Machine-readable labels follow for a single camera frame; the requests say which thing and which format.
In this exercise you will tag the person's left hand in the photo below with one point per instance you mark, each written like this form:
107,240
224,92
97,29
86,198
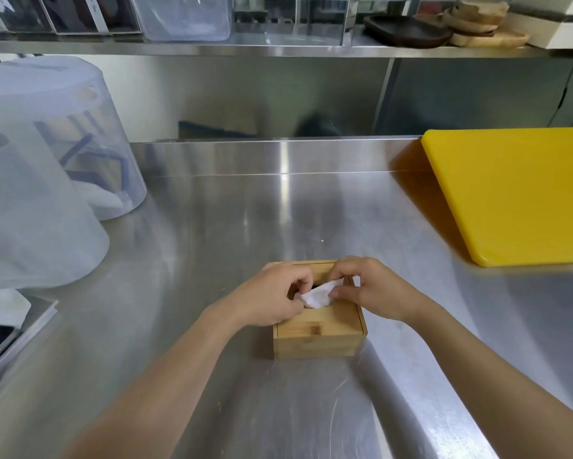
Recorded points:
260,296

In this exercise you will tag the person's right hand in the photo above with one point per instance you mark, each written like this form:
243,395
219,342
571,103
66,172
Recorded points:
384,293

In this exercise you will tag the person's right thumb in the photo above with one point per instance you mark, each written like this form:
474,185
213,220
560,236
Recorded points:
346,293

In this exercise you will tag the person's left thumb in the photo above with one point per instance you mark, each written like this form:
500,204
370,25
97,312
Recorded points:
296,302

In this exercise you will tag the white tissue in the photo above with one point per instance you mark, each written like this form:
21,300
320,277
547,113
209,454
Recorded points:
317,297

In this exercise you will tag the person's left forearm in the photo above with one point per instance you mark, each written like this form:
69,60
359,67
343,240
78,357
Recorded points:
162,391

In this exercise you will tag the person's right forearm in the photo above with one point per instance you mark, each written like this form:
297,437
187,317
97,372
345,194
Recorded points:
501,387

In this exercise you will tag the wooden tissue box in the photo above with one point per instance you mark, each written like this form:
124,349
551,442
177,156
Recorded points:
317,332

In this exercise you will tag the yellow cutting board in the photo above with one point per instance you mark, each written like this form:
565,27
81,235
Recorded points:
520,191

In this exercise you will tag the blue plastic utensil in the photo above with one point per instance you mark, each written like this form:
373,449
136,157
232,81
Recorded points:
116,174

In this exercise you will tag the stainless steel shelf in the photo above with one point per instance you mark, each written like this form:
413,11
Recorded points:
286,48

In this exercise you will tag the dark wooden plate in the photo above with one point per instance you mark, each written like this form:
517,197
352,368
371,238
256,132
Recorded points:
408,31

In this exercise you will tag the frosted clear plastic container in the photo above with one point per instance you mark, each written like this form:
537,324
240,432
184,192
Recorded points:
33,224

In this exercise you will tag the stainless steel container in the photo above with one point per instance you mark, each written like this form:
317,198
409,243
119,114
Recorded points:
291,23

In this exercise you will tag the clear acrylic tray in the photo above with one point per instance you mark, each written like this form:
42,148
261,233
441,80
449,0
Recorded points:
14,339

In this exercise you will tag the white folded cloth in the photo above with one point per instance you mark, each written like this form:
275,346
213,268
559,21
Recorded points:
2,306

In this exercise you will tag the stack of round wooden boards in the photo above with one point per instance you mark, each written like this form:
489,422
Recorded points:
482,23

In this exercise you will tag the clear plastic storage bin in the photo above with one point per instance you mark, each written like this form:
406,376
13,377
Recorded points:
183,16

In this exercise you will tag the tall clear plastic container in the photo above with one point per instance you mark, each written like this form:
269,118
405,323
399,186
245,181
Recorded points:
52,105

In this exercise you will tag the white box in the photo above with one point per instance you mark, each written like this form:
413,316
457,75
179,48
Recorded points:
561,28

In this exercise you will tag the clear box with dark contents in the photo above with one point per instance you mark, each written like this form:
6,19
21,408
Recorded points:
88,11
11,11

